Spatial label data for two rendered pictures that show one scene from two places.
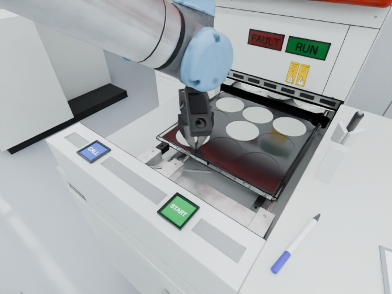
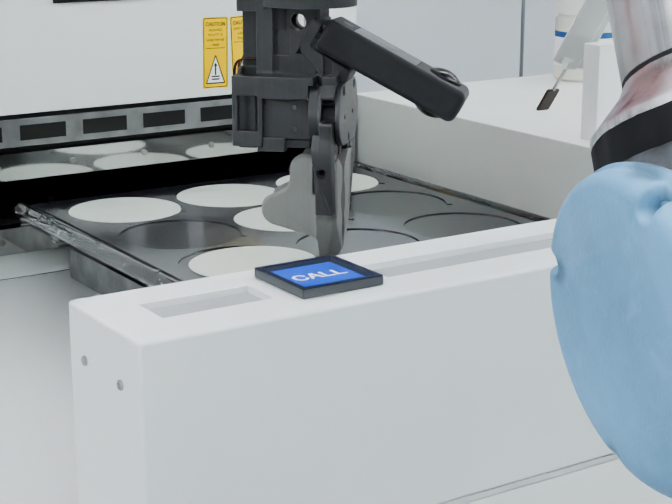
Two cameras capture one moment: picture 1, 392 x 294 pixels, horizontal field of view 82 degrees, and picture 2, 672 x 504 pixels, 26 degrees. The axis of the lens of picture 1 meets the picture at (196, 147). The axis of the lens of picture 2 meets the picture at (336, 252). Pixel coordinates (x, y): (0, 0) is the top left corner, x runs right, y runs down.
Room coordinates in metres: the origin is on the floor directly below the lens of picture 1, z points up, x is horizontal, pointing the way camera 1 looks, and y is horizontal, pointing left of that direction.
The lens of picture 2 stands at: (0.10, 1.02, 1.20)
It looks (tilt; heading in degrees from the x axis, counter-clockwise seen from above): 15 degrees down; 290
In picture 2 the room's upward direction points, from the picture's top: straight up
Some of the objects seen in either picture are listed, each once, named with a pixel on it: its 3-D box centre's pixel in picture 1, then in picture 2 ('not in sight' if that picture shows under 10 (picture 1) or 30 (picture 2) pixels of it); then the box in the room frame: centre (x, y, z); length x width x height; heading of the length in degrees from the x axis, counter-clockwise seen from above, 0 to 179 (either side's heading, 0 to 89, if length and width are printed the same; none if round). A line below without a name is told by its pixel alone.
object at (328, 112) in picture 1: (266, 102); (166, 183); (0.73, -0.26, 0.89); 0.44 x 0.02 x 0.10; 53
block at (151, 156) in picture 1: (146, 159); not in sight; (0.43, 0.13, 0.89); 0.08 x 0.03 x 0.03; 143
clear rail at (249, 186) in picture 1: (207, 164); not in sight; (0.41, -0.03, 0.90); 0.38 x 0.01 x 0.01; 53
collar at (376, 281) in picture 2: (94, 151); (318, 276); (0.39, 0.24, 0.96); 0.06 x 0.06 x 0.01; 53
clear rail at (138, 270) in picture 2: (195, 111); (101, 251); (0.66, 0.00, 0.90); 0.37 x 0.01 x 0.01; 143
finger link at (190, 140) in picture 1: (188, 132); (300, 212); (0.48, 0.02, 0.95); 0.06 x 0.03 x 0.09; 8
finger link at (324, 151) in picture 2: (186, 122); (325, 155); (0.46, 0.02, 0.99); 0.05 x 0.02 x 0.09; 98
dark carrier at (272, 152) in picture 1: (241, 130); (290, 220); (0.55, -0.14, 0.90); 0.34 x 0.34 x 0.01; 53
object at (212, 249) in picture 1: (137, 199); (492, 353); (0.31, 0.13, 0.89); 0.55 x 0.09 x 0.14; 53
